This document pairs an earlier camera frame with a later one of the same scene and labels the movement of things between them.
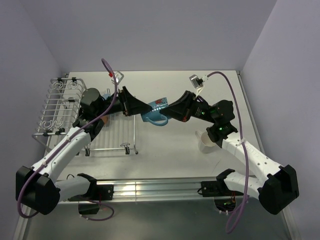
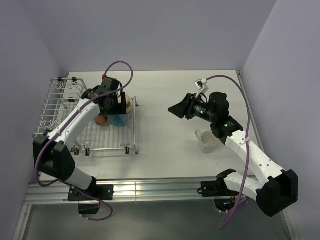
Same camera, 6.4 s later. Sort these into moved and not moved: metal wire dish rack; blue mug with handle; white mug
Moved: blue mug with handle
Not moved: metal wire dish rack; white mug
